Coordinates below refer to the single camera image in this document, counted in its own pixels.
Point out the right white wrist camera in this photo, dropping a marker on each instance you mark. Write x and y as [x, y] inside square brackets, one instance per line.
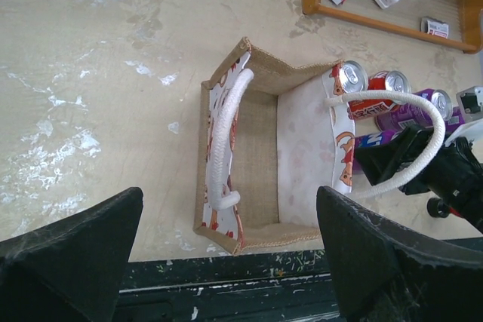
[470, 103]

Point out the purple Fanta can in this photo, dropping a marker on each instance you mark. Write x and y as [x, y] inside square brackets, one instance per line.
[409, 114]
[456, 118]
[375, 139]

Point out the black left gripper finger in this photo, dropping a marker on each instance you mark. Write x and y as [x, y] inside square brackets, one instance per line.
[71, 270]

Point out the orange wooden shelf rack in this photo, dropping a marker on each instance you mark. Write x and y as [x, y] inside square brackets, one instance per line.
[403, 18]

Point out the red cola can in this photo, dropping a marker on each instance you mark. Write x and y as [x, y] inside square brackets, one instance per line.
[384, 80]
[349, 77]

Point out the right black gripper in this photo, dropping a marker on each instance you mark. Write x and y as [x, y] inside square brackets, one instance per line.
[383, 271]

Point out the small red label card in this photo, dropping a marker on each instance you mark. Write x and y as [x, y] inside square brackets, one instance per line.
[434, 27]

